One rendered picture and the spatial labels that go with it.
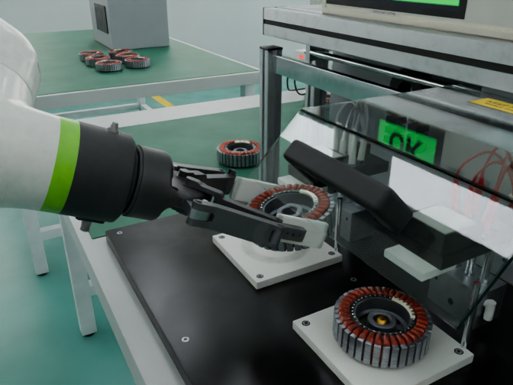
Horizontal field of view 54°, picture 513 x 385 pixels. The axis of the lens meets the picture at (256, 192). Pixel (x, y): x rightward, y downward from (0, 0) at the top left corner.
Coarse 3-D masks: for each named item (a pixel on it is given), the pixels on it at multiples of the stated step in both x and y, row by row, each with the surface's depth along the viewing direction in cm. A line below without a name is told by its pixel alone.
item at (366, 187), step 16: (304, 144) 38; (288, 160) 38; (304, 160) 37; (320, 160) 36; (336, 160) 35; (320, 176) 35; (336, 176) 34; (352, 176) 33; (368, 176) 32; (352, 192) 32; (368, 192) 31; (384, 192) 30; (368, 208) 31; (384, 208) 31; (400, 208) 31; (384, 224) 32; (400, 224) 32
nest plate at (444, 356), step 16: (304, 320) 62; (320, 320) 62; (304, 336) 60; (320, 336) 60; (432, 336) 60; (448, 336) 60; (320, 352) 58; (336, 352) 57; (432, 352) 57; (448, 352) 57; (464, 352) 57; (336, 368) 55; (352, 368) 55; (368, 368) 55; (384, 368) 55; (400, 368) 55; (416, 368) 55; (432, 368) 55; (448, 368) 55; (352, 384) 53; (368, 384) 53; (384, 384) 53; (400, 384) 53; (416, 384) 53
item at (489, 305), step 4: (488, 300) 61; (492, 300) 61; (484, 304) 61; (488, 304) 61; (492, 304) 60; (488, 308) 61; (492, 308) 60; (484, 312) 62; (488, 312) 61; (492, 312) 61; (484, 316) 62; (488, 316) 61; (492, 316) 61; (484, 320) 62; (488, 320) 61
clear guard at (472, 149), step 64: (320, 128) 43; (384, 128) 41; (448, 128) 41; (512, 128) 41; (320, 192) 39; (448, 192) 32; (512, 192) 30; (384, 256) 32; (448, 256) 30; (512, 256) 27; (448, 320) 28
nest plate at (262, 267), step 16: (224, 240) 80; (240, 240) 80; (240, 256) 76; (256, 256) 76; (272, 256) 76; (288, 256) 76; (304, 256) 76; (320, 256) 76; (336, 256) 76; (240, 272) 74; (256, 272) 72; (272, 272) 72; (288, 272) 72; (304, 272) 73; (256, 288) 70
